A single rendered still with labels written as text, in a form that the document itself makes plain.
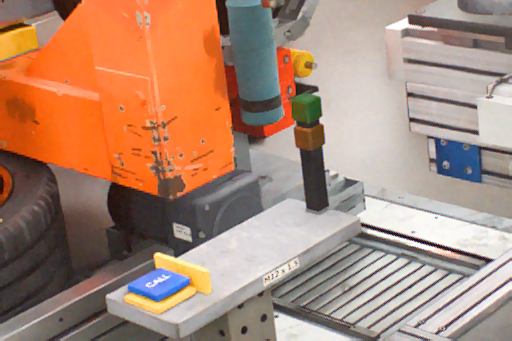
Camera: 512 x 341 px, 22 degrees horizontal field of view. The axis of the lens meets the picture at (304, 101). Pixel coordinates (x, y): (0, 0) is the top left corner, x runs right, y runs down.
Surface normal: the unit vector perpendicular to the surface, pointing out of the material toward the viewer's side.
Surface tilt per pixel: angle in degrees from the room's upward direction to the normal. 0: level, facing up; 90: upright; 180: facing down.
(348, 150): 0
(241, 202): 90
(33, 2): 90
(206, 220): 90
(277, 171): 0
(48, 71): 90
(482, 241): 0
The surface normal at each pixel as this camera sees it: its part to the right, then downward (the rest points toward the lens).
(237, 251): -0.11, -0.94
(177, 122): 0.73, 0.15
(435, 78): -0.66, 0.32
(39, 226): 0.96, 0.00
